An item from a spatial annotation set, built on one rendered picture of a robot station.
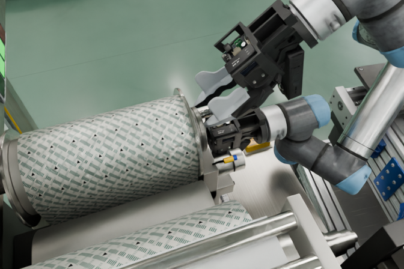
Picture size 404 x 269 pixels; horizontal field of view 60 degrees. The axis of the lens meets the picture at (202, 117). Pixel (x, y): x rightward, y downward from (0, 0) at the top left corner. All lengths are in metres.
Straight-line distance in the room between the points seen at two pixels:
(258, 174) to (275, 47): 0.49
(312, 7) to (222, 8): 2.57
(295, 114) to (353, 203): 1.09
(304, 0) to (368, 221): 1.39
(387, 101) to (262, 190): 0.36
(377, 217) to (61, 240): 1.49
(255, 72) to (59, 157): 0.29
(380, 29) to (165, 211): 0.39
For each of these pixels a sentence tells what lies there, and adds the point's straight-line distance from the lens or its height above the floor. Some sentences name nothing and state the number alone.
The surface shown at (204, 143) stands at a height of 1.26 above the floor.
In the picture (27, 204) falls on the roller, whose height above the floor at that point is 1.26.
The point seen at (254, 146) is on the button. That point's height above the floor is 0.92.
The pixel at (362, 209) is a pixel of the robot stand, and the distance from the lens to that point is 1.79.
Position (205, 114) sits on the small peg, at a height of 1.27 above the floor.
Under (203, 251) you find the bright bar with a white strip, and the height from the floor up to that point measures 1.45.
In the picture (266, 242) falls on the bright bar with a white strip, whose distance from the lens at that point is 0.29.
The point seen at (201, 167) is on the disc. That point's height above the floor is 1.25.
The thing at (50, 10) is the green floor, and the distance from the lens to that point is 3.26.
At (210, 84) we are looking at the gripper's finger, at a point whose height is 1.30.
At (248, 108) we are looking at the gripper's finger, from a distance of 0.52.
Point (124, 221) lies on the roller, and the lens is 0.52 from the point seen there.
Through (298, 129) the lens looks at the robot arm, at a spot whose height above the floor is 1.12.
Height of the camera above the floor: 1.71
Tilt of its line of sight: 52 degrees down
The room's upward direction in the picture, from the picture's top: straight up
